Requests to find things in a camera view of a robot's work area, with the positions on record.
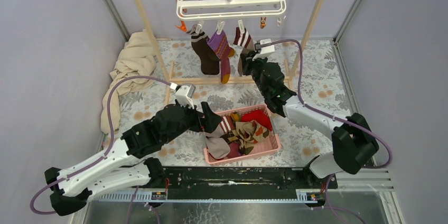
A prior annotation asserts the cream patterned sock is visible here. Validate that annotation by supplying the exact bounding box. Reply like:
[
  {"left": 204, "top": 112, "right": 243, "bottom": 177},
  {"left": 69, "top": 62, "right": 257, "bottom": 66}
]
[{"left": 234, "top": 120, "right": 271, "bottom": 145}]

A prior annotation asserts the red bear sock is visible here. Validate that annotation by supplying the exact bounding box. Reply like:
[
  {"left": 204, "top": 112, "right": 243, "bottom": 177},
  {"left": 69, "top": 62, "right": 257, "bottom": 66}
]
[{"left": 241, "top": 109, "right": 273, "bottom": 131}]

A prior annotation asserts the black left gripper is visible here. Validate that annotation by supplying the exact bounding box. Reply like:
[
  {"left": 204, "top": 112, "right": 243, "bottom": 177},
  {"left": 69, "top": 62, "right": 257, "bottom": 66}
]
[{"left": 162, "top": 100, "right": 223, "bottom": 145}]

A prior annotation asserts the argyle brown sock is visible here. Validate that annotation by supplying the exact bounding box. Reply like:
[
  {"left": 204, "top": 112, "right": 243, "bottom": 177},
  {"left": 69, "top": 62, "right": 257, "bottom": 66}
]
[{"left": 222, "top": 129, "right": 255, "bottom": 155}]

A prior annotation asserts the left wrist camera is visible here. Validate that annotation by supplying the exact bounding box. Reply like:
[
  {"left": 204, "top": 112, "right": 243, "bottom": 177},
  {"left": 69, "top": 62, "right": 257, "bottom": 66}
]
[{"left": 170, "top": 82, "right": 196, "bottom": 109}]

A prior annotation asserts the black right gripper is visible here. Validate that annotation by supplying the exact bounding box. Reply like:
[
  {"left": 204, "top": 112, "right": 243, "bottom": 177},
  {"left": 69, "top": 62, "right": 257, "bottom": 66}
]
[{"left": 240, "top": 51, "right": 269, "bottom": 97}]

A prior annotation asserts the orange clothes peg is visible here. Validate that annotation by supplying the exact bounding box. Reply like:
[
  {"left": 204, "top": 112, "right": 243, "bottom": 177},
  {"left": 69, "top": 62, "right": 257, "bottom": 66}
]
[
  {"left": 260, "top": 17, "right": 267, "bottom": 29},
  {"left": 175, "top": 21, "right": 187, "bottom": 33}
]

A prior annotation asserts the beige cloth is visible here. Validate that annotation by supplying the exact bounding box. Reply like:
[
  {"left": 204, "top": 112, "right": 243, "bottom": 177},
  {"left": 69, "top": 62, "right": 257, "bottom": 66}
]
[{"left": 100, "top": 30, "right": 156, "bottom": 134}]

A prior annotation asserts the dark brown sock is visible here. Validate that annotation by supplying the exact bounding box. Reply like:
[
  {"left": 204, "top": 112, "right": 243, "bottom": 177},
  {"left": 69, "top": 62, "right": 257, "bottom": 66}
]
[{"left": 186, "top": 24, "right": 220, "bottom": 75}]

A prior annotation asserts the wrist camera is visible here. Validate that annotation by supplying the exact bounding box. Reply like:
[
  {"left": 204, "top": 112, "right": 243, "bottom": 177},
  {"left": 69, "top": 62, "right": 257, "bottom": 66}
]
[
  {"left": 170, "top": 82, "right": 196, "bottom": 109},
  {"left": 253, "top": 39, "right": 275, "bottom": 61}
]

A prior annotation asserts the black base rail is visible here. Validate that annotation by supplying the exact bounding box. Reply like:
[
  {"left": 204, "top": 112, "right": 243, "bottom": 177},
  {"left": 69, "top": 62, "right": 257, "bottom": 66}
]
[{"left": 157, "top": 166, "right": 338, "bottom": 200}]

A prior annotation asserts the pink plastic basket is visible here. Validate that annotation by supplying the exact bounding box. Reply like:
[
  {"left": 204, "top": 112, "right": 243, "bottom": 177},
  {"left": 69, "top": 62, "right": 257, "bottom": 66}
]
[{"left": 203, "top": 105, "right": 281, "bottom": 165}]

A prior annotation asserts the green striped sock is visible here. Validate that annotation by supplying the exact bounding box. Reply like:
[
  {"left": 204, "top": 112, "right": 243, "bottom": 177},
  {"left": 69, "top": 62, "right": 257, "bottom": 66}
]
[{"left": 229, "top": 112, "right": 242, "bottom": 124}]

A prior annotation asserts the white sock hanger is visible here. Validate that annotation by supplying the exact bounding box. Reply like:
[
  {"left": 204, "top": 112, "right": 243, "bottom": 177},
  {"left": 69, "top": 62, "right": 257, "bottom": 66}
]
[{"left": 175, "top": 0, "right": 287, "bottom": 21}]

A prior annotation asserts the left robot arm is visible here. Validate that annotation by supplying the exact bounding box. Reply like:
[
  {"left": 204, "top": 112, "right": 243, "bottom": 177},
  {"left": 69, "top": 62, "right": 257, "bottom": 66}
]
[{"left": 44, "top": 102, "right": 222, "bottom": 216}]

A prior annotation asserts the wooden clothes rack frame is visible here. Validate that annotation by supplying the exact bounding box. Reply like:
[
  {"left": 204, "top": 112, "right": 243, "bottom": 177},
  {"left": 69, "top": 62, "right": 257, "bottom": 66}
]
[{"left": 122, "top": 0, "right": 336, "bottom": 106}]

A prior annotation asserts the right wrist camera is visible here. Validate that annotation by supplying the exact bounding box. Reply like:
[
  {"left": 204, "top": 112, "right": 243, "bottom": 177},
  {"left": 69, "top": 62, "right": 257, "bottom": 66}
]
[{"left": 253, "top": 39, "right": 275, "bottom": 61}]

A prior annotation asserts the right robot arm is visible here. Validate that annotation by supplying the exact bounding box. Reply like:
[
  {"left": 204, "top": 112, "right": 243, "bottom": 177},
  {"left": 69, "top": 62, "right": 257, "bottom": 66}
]
[{"left": 240, "top": 51, "right": 379, "bottom": 188}]

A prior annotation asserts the magenta yellow sock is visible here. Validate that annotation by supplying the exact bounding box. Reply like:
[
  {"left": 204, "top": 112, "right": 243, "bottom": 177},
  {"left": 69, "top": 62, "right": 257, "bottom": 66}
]
[
  {"left": 227, "top": 143, "right": 241, "bottom": 158},
  {"left": 207, "top": 31, "right": 235, "bottom": 84}
]

